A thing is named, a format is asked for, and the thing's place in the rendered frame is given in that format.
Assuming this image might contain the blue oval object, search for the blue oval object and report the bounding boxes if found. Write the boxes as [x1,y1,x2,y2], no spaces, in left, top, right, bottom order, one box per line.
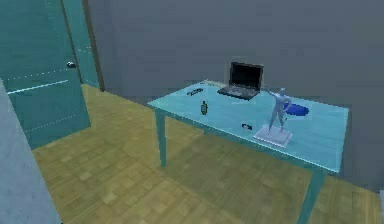
[283,102,310,118]

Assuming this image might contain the black laptop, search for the black laptop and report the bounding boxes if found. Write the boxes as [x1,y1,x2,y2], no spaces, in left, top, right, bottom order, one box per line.
[216,61,265,101]

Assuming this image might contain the teal table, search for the teal table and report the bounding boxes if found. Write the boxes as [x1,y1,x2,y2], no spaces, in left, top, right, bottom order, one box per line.
[146,80,350,224]

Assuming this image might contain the pale blue figure statue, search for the pale blue figure statue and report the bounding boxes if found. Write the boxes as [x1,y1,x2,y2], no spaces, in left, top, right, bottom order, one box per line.
[253,87,294,149]

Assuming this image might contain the teal room door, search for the teal room door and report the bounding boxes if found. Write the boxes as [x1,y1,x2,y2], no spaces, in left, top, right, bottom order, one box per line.
[0,0,101,150]

